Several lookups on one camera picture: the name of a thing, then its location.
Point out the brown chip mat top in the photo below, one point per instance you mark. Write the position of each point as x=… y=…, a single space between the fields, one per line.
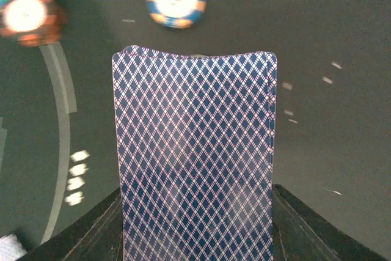
x=33 y=23

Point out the white purple chip stack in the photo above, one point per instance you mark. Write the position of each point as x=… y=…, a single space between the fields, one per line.
x=177 y=14

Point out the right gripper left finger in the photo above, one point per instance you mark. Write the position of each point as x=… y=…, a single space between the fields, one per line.
x=97 y=235

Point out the round black poker mat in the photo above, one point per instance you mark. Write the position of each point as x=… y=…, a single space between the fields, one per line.
x=57 y=126

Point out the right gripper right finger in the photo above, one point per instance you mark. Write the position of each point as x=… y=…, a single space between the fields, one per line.
x=299 y=233

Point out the blue playing card deck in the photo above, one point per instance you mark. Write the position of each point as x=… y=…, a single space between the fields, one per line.
x=195 y=145

